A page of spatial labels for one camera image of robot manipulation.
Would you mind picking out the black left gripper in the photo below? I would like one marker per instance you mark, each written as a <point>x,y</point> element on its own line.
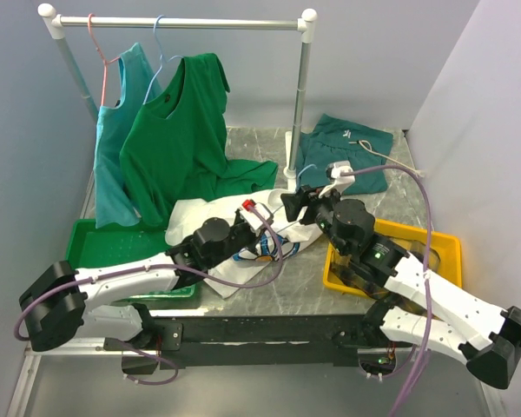
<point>253,241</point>

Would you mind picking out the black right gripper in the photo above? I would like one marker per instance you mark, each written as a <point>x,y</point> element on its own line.
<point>293,203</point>

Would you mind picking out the white t-shirt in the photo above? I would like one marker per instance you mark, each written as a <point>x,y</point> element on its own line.
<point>189,215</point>

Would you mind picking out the green t-shirt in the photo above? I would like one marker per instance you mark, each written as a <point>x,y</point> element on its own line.
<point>176,148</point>

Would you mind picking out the blue hanger holding green shirt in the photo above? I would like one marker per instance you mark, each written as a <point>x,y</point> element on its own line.
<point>157,83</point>

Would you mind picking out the blue wire hanger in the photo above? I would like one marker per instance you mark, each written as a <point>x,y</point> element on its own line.
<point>301,174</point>

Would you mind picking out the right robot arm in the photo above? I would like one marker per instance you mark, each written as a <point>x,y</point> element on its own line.
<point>422,307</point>

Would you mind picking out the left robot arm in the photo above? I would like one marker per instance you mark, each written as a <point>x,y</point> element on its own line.
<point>66,302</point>

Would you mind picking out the light blue t-shirt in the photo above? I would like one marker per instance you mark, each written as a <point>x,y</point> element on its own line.
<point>112,204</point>

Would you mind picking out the dark green shorts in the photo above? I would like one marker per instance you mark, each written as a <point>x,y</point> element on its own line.
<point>335,140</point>

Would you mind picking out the yellow plaid cloth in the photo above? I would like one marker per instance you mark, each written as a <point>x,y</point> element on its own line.
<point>339,266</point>

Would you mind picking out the yellow plastic tray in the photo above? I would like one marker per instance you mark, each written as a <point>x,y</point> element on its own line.
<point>445,258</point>

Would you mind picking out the green plastic tray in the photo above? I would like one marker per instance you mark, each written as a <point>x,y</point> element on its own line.
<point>93,247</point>

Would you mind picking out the white metal clothes rack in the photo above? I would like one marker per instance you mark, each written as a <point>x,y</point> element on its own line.
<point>306,24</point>

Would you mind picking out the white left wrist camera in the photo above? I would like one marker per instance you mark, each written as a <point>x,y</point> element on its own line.
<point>257,215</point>

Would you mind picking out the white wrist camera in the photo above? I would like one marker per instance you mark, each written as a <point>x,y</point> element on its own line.
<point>257,215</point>
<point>340,176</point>

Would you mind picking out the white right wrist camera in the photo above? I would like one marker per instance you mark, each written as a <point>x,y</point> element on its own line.
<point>340,176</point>

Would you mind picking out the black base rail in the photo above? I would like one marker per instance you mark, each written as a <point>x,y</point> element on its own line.
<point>199,341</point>

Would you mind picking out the pink wire hanger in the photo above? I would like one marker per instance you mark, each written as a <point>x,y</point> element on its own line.
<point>105,62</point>

